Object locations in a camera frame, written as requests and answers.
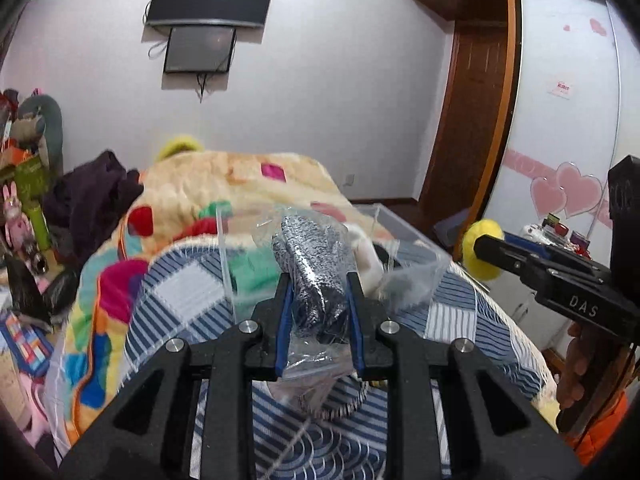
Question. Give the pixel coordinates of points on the grey speckled socks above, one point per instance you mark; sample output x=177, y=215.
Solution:
x=312, y=280

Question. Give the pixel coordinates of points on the green soft cloth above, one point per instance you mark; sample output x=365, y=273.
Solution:
x=255, y=270

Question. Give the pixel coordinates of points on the black plastic bag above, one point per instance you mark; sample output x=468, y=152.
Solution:
x=37, y=292

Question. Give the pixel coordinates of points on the pink rabbit plush toy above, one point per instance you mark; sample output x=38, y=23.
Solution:
x=15, y=220

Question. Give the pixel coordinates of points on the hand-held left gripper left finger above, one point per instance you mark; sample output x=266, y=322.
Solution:
x=282, y=332

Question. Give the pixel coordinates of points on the colourful patchwork fleece blanket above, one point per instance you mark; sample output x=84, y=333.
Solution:
x=175, y=200

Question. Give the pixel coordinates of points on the blue striped patchwork quilt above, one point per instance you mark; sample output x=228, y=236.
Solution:
x=200, y=290

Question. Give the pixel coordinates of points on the person's right forearm orange sleeve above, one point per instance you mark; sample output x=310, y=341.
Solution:
x=602, y=430

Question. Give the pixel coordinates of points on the clear plastic storage box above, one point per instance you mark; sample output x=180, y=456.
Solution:
x=400, y=247

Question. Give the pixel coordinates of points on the person's right hand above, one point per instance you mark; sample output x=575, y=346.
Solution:
x=572, y=365

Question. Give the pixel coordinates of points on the yellow plush toy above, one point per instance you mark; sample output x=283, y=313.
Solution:
x=180, y=146

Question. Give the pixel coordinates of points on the small black wall screen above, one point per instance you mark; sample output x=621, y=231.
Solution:
x=200, y=49

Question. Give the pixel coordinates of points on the grey plush toy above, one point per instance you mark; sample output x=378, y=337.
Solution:
x=42, y=125

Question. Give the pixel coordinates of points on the wooden wardrobe with white door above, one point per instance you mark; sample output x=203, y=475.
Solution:
x=550, y=110

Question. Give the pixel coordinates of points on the wall power socket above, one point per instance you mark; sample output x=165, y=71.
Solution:
x=350, y=178

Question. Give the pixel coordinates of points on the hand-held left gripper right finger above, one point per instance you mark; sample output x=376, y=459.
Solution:
x=356, y=332

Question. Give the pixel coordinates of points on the white plush toy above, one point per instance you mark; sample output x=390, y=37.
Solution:
x=367, y=257

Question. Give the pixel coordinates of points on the yellow fluffy pompom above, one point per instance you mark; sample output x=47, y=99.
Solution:
x=477, y=255

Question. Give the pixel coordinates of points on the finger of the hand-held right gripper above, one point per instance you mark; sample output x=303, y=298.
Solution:
x=510, y=257
x=527, y=245

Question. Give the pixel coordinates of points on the grey blue bin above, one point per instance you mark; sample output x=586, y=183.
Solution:
x=450, y=232

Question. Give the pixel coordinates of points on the dark purple clothing pile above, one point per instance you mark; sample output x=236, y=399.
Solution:
x=95, y=200

